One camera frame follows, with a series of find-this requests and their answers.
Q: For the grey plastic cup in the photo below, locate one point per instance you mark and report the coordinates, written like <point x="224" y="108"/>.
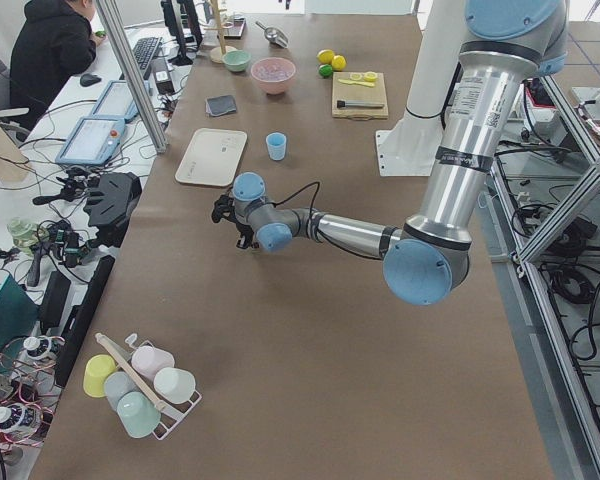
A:
<point x="116" y="386"/>

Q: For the wooden cutting board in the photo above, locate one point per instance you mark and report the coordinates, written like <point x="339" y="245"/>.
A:
<point x="359" y="93"/>

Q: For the light blue plastic cup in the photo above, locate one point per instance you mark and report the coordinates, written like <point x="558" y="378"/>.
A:
<point x="276" y="143"/>

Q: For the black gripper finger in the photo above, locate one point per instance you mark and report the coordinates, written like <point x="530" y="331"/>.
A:
<point x="243" y="242"/>

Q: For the yellow plastic cup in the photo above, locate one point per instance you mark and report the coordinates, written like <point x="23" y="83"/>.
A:
<point x="98" y="368"/>

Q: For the mint green bowl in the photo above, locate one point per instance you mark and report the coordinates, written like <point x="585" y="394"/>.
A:
<point x="236" y="61"/>

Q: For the blue teach pendant near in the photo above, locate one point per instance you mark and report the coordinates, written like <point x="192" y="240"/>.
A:
<point x="93" y="141"/>

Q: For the black computer mouse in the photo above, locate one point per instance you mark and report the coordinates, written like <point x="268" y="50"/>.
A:
<point x="89" y="79"/>

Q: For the pink bowl of ice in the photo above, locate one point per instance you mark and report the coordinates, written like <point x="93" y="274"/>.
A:
<point x="273" y="75"/>

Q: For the yellow plastic knife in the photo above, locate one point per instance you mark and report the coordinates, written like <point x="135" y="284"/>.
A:
<point x="356" y="82"/>

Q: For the copper wire bottle rack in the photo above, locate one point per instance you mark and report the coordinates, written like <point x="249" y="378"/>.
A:
<point x="28" y="393"/>

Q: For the lemon slice lower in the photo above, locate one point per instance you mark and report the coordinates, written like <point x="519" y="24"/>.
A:
<point x="370" y="76"/>

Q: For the yellow lemon near board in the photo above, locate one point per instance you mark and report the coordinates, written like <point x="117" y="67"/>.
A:
<point x="338" y="63"/>

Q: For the green lime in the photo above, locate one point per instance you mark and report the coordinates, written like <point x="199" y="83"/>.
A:
<point x="325" y="70"/>

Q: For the grey folded cloth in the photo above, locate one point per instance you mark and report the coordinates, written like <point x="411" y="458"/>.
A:
<point x="220" y="105"/>

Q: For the steel ice scoop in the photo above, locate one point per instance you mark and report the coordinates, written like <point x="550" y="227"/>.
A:
<point x="274" y="35"/>

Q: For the teal plastic cup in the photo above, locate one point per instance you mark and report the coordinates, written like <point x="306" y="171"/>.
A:
<point x="138" y="415"/>

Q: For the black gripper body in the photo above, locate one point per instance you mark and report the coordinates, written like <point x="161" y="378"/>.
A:
<point x="242" y="233"/>

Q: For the pink plastic cup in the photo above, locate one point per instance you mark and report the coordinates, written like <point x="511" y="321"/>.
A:
<point x="148" y="360"/>

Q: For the person in black hoodie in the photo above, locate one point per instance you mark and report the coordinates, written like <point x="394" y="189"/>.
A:
<point x="55" y="43"/>

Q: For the blue teach pendant far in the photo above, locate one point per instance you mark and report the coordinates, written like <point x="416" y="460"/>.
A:
<point x="116" y="100"/>

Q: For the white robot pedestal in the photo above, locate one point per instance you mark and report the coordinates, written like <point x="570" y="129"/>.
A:
<point x="408" y="149"/>

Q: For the cream rabbit tray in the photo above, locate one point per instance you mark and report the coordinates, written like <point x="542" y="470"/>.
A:
<point x="212" y="157"/>

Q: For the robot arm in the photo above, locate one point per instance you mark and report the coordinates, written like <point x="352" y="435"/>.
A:
<point x="505" y="43"/>

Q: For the black foam bar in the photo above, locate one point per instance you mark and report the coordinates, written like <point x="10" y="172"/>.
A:
<point x="78" y="326"/>

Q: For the blue teach pendant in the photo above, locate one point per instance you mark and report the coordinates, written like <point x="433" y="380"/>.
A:
<point x="93" y="141"/>
<point x="116" y="100"/>

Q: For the pale green plastic cup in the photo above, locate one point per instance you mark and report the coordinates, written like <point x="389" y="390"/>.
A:
<point x="175" y="385"/>

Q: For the wooden glass stand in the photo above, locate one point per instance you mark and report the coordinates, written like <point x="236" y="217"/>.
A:
<point x="217" y="53"/>

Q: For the white wire cup rack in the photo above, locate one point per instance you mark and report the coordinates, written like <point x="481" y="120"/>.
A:
<point x="174" y="413"/>

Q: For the black keyboard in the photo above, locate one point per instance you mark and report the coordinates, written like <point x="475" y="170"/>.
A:
<point x="144" y="51"/>

